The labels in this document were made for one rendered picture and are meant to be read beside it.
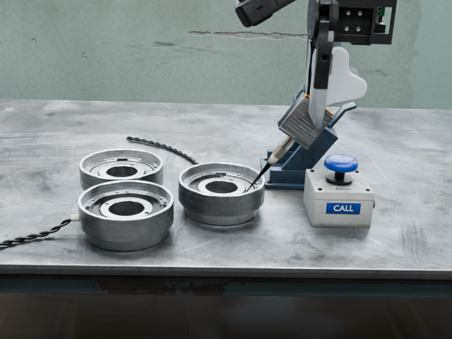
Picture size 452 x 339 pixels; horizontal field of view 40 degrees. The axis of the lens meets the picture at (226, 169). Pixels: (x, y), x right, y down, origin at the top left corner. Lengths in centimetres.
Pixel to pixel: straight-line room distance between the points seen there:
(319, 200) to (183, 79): 168
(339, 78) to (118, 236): 29
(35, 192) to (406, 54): 185
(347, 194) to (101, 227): 28
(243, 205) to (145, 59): 168
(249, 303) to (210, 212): 35
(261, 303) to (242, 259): 39
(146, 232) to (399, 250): 28
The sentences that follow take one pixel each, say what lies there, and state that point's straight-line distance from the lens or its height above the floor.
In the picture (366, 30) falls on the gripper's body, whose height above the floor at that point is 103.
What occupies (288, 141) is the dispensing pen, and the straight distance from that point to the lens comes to 71.
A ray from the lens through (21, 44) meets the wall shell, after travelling 243.
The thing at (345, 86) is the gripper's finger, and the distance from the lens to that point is 68.
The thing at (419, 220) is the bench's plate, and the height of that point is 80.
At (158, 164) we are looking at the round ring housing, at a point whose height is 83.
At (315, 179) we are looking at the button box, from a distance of 75.
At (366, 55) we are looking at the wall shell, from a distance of 242.
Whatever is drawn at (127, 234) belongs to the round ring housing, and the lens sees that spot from 66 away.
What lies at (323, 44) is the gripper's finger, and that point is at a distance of 65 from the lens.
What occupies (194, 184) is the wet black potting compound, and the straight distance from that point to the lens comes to 76.
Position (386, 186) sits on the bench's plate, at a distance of 87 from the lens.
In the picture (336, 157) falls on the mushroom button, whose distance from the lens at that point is 74.
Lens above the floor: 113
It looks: 22 degrees down
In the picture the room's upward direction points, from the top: 2 degrees clockwise
